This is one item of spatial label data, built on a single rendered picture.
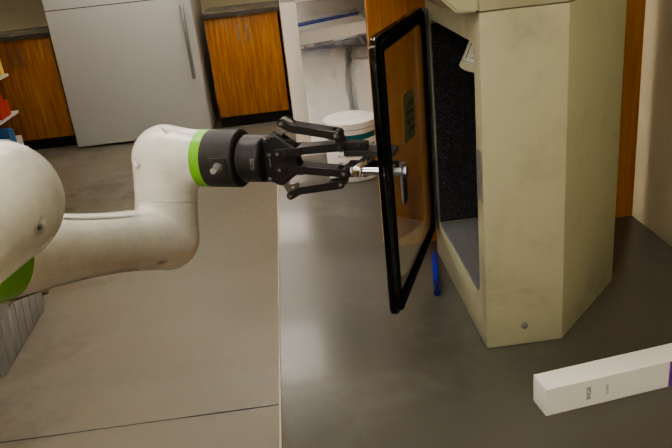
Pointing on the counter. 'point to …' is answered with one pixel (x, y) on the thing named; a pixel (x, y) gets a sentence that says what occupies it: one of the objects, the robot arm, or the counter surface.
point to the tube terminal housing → (542, 133)
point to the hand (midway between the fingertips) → (369, 158)
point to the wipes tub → (355, 130)
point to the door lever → (365, 167)
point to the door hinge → (431, 114)
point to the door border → (387, 154)
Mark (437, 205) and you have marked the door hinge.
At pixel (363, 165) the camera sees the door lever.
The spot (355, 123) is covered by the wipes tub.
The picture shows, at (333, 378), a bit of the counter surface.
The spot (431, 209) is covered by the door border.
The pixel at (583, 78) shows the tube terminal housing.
